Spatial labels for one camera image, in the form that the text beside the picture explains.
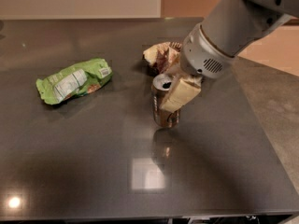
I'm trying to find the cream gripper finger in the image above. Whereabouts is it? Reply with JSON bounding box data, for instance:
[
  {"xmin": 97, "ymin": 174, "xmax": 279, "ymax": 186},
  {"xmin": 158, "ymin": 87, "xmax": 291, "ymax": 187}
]
[
  {"xmin": 164, "ymin": 76, "xmax": 202, "ymax": 112},
  {"xmin": 165, "ymin": 63, "xmax": 181, "ymax": 77}
]

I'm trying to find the orange soda can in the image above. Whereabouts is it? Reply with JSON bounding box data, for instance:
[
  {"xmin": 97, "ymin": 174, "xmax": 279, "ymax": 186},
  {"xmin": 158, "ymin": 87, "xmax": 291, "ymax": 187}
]
[{"xmin": 151, "ymin": 74, "xmax": 180, "ymax": 128}]

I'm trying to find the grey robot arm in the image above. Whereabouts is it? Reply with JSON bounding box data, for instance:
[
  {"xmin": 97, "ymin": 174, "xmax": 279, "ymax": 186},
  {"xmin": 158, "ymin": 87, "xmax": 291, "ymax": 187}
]
[{"xmin": 160, "ymin": 0, "xmax": 299, "ymax": 113}]

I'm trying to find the brown white chip bag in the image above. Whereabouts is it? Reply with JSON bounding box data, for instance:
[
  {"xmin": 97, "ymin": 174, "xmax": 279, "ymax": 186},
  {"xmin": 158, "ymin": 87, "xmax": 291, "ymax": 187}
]
[{"xmin": 143, "ymin": 42, "xmax": 182, "ymax": 75}]

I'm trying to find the green rice chip bag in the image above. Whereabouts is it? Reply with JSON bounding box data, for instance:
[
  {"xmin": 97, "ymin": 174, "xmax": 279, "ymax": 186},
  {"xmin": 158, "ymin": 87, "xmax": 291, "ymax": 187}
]
[{"xmin": 36, "ymin": 58, "xmax": 113, "ymax": 105}]

